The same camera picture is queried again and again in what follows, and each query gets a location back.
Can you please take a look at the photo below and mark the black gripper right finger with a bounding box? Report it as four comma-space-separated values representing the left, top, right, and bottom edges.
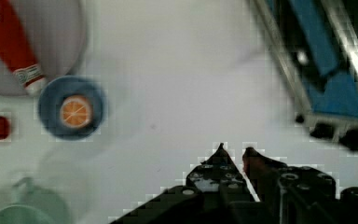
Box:
242, 147, 358, 224

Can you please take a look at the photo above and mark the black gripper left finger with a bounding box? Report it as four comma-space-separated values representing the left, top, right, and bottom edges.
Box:
111, 145, 254, 224

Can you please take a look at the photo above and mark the blue oven door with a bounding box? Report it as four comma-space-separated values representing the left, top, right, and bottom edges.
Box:
251, 0, 358, 120

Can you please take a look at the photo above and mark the black toaster oven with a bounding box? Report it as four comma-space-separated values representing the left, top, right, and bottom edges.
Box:
248, 0, 358, 153

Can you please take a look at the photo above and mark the orange slice toy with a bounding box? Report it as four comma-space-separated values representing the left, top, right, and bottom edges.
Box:
59, 95, 93, 129

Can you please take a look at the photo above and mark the blue bowl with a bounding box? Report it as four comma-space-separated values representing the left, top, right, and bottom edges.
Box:
37, 76, 107, 141

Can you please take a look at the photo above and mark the grey round plate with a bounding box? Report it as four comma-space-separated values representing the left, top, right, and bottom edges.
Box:
0, 0, 86, 96

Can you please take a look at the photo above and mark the red ketchup bottle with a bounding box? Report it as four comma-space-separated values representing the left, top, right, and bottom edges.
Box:
0, 0, 47, 96

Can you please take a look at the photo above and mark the green cup with handle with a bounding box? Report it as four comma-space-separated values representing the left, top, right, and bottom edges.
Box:
0, 176, 72, 224

